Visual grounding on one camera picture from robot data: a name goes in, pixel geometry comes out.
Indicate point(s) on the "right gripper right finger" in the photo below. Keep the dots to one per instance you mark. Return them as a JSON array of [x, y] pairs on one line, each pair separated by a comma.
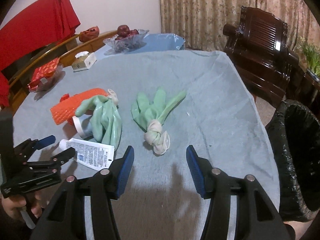
[[256, 215]]

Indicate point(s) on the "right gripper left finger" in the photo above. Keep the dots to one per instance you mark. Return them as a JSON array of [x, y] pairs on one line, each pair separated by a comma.
[[64, 216]]

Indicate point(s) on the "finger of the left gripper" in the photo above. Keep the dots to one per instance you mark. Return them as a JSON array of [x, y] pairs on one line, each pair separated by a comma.
[[28, 147], [55, 162]]

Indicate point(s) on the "knotted green glove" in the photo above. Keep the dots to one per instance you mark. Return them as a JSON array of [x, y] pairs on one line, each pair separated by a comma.
[[150, 117]]

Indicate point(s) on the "red plastic bag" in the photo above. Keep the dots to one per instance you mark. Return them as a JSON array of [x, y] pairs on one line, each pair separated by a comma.
[[64, 97]]

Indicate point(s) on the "black lined trash bin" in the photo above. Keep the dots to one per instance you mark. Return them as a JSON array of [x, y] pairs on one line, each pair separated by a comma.
[[294, 136]]

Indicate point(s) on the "person's left hand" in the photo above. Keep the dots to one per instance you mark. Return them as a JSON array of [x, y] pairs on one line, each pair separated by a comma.
[[13, 204]]

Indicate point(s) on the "glass candy dish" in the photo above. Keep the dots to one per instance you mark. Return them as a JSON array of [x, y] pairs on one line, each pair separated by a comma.
[[48, 81]]

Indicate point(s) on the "red candy packet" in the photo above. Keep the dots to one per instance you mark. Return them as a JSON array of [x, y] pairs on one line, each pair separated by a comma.
[[44, 72]]

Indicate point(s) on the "tissue box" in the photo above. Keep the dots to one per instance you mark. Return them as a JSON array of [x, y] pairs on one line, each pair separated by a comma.
[[84, 60]]

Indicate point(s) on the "wooden cabinet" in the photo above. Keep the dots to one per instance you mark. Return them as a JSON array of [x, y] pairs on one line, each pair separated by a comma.
[[65, 50]]

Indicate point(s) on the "grey table cloth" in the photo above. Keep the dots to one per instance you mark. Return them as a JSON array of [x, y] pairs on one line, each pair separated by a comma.
[[218, 117]]

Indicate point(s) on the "glass fruit bowl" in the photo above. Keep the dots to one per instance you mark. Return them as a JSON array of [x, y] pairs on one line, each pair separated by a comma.
[[126, 44]]

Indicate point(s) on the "red ornament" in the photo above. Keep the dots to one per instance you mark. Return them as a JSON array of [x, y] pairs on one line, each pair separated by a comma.
[[89, 34]]

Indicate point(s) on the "red cloth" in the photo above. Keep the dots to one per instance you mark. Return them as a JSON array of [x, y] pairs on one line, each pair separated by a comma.
[[40, 24]]

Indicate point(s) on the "dark wooden side table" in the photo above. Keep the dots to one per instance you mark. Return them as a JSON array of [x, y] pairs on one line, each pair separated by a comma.
[[308, 90]]

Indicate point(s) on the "red apples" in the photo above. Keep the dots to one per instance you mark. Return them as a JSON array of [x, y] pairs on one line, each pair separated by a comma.
[[124, 31]]

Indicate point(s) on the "blue patterned table cloth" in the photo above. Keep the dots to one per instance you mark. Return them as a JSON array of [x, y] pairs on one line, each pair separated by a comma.
[[151, 43]]

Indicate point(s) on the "dark wooden armchair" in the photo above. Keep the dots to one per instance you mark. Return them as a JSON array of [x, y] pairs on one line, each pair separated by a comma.
[[258, 49]]

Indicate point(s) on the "potted green plant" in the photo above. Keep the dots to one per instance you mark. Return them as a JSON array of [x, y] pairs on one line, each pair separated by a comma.
[[311, 55]]

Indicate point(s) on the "beige floral curtain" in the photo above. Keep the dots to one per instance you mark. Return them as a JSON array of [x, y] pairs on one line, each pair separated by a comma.
[[201, 22]]

